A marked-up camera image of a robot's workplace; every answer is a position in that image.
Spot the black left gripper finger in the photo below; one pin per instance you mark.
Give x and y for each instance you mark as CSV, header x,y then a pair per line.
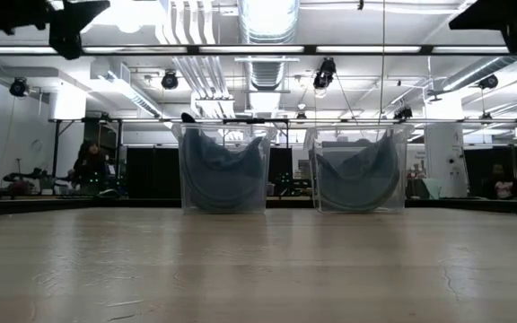
x,y
85,11

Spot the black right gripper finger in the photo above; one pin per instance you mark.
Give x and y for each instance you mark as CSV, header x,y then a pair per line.
x,y
483,18

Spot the blue denim hat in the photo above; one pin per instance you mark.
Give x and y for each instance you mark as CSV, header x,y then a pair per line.
x,y
198,139

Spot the black background robot arm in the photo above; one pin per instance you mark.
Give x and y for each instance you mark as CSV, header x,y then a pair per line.
x,y
38,176

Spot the black ceiling spotlight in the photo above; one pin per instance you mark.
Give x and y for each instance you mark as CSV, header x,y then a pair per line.
x,y
169,80
488,81
18,86
403,113

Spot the black overhead beam with lights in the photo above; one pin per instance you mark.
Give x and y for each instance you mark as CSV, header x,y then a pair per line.
x,y
193,49

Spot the person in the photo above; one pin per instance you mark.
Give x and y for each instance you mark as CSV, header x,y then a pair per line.
x,y
503,184
90,168

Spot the white pillar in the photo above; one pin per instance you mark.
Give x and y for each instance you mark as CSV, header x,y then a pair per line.
x,y
442,148

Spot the black partition screen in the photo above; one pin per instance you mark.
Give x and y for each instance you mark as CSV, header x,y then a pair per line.
x,y
478,166
151,172

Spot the pale green cloth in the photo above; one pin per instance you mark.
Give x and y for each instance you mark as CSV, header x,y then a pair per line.
x,y
431,188

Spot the clear plastic bin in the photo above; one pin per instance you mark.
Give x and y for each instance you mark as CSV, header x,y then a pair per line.
x,y
406,179
227,130

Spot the black hanging camera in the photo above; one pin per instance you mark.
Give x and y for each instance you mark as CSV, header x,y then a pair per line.
x,y
325,72

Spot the black background rig frame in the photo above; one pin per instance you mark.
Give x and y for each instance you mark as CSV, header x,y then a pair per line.
x,y
240,121

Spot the silver ceiling air duct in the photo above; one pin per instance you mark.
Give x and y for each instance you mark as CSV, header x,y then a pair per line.
x,y
266,74

